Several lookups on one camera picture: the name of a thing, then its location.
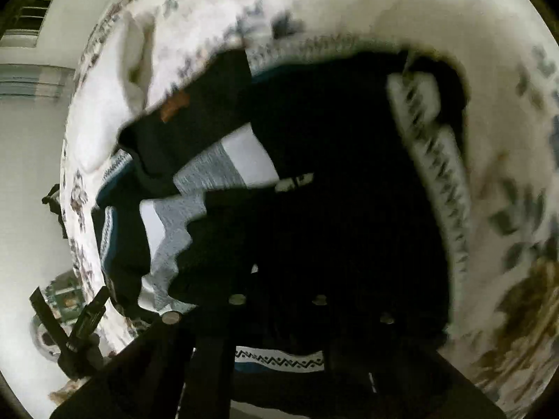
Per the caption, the dark striped sweater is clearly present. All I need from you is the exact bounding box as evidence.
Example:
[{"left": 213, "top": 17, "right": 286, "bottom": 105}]
[{"left": 92, "top": 44, "right": 473, "bottom": 376}]

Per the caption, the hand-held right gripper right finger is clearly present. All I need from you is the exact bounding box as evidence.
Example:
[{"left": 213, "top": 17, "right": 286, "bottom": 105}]
[{"left": 282, "top": 264, "right": 507, "bottom": 419}]

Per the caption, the floral bedspread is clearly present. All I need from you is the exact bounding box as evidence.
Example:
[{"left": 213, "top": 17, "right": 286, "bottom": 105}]
[{"left": 59, "top": 0, "right": 559, "bottom": 419}]

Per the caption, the black cloth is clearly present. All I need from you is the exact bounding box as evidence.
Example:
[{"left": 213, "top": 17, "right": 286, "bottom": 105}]
[{"left": 41, "top": 182, "right": 67, "bottom": 240}]

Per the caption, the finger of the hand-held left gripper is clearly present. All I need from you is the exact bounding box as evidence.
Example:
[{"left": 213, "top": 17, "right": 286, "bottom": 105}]
[
  {"left": 71, "top": 286, "right": 111, "bottom": 351},
  {"left": 30, "top": 287, "right": 71, "bottom": 355}
]

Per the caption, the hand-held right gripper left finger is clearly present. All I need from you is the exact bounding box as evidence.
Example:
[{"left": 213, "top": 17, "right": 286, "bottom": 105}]
[{"left": 50, "top": 262, "right": 282, "bottom": 419}]

